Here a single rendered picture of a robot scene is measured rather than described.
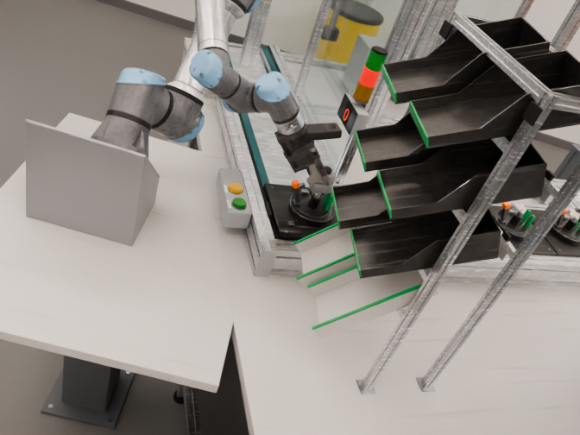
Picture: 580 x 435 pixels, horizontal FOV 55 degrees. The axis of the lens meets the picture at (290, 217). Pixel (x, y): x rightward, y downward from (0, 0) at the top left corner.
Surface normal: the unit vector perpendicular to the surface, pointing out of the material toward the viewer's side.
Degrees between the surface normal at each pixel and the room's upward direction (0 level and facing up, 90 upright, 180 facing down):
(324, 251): 45
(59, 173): 90
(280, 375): 0
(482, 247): 90
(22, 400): 0
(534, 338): 0
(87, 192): 90
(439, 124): 25
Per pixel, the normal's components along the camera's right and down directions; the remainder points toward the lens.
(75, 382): -0.09, 0.60
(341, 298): -0.48, -0.66
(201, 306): 0.28, -0.76
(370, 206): -0.15, -0.76
